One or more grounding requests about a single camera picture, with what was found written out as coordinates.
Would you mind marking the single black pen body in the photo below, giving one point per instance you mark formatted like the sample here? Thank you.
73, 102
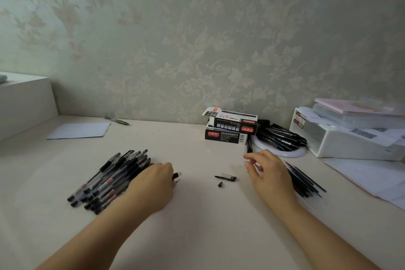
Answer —
249, 145

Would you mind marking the white paper sheets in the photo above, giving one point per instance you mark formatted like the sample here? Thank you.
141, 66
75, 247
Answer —
370, 178

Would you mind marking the person's right thumb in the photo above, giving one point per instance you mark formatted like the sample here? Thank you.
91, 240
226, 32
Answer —
251, 168

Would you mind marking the white plastic storage box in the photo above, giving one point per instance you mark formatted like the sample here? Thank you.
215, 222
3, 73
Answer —
348, 143

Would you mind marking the white round plate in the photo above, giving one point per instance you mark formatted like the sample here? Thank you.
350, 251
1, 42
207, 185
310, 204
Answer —
284, 152

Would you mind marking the pale blue paper sheet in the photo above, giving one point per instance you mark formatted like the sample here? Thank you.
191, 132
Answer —
79, 130

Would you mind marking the pile of black pen refills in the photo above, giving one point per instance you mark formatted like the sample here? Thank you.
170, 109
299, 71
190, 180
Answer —
303, 181

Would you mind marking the closed black pen box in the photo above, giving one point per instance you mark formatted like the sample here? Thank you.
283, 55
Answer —
225, 137

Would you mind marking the person's left fingers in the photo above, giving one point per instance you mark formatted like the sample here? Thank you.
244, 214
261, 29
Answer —
169, 175

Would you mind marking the black pen cap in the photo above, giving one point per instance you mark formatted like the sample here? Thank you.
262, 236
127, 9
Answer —
226, 178

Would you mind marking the open black pen box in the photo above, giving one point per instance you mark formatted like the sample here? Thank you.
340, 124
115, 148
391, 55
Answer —
232, 118

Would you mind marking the black gel pen barrel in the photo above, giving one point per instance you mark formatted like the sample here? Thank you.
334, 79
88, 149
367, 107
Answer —
177, 176

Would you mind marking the clear plastic case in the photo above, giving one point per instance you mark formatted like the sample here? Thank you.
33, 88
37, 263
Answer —
348, 115

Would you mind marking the pile of capped gel pens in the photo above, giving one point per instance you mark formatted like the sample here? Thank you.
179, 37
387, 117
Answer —
109, 178

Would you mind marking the person's left hand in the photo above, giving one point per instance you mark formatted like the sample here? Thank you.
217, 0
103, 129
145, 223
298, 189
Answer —
152, 187

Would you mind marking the person's right hand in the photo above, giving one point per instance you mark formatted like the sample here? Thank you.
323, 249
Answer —
272, 178

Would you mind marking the person's left forearm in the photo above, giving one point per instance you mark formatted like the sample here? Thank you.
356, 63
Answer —
95, 235

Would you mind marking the white cabinet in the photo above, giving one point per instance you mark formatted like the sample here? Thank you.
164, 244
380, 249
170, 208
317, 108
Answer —
22, 102

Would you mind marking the pink notebook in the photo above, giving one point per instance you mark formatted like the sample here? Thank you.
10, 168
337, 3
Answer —
348, 107

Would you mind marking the person's right forearm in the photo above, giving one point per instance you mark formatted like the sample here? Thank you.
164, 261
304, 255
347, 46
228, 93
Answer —
319, 235

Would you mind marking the silver click pen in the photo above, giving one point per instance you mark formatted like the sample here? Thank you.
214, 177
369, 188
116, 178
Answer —
117, 120

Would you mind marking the heap of black pen bodies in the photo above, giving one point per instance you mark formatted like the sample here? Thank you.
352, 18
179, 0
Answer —
280, 137

